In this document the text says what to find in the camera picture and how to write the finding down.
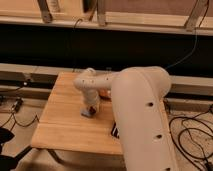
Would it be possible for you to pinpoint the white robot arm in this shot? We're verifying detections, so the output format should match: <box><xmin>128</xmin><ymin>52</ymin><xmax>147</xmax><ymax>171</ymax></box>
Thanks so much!
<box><xmin>74</xmin><ymin>66</ymin><xmax>179</xmax><ymax>171</ymax></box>

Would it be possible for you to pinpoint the orange bowl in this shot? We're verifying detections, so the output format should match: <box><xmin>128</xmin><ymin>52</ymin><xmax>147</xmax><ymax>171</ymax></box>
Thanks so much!
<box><xmin>99</xmin><ymin>89</ymin><xmax>111</xmax><ymax>99</ymax></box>

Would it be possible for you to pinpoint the black white striped block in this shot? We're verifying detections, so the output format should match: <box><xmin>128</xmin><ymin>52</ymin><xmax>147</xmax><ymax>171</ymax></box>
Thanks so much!
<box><xmin>111</xmin><ymin>123</ymin><xmax>119</xmax><ymax>138</ymax></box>

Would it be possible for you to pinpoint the black power adapter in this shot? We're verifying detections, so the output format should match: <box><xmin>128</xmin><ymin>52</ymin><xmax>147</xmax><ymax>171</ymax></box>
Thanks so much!
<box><xmin>11</xmin><ymin>98</ymin><xmax>23</xmax><ymax>113</ymax></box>

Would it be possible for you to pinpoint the black object bottom left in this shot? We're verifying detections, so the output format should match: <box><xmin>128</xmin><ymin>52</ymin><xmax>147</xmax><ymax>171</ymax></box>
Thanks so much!
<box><xmin>0</xmin><ymin>127</ymin><xmax>32</xmax><ymax>171</ymax></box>

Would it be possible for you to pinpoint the black hanging cable centre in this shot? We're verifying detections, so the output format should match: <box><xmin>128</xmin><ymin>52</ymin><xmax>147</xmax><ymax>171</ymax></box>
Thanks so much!
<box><xmin>71</xmin><ymin>3</ymin><xmax>98</xmax><ymax>74</ymax></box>

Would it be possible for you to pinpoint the black hanging cable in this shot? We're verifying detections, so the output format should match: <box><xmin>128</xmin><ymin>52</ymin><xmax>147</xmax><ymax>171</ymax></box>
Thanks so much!
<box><xmin>165</xmin><ymin>0</ymin><xmax>212</xmax><ymax>70</ymax></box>
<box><xmin>71</xmin><ymin>3</ymin><xmax>98</xmax><ymax>74</ymax></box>

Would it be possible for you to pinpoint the metal table leg frame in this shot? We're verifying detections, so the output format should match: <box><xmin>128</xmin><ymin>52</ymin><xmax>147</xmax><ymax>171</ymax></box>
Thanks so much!
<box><xmin>47</xmin><ymin>149</ymin><xmax>65</xmax><ymax>164</ymax></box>

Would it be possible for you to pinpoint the black cable loops right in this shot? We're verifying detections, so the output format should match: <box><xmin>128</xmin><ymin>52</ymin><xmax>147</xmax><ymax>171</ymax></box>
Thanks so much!
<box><xmin>163</xmin><ymin>99</ymin><xmax>213</xmax><ymax>171</ymax></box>

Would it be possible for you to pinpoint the black cable left floor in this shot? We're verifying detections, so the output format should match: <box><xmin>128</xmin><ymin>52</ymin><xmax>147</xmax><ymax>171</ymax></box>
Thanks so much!
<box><xmin>0</xmin><ymin>111</ymin><xmax>41</xmax><ymax>129</ymax></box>

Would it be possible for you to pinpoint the black hanging cable right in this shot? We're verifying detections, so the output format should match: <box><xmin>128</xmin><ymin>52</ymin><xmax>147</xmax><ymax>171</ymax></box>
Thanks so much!
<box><xmin>165</xmin><ymin>0</ymin><xmax>212</xmax><ymax>70</ymax></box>

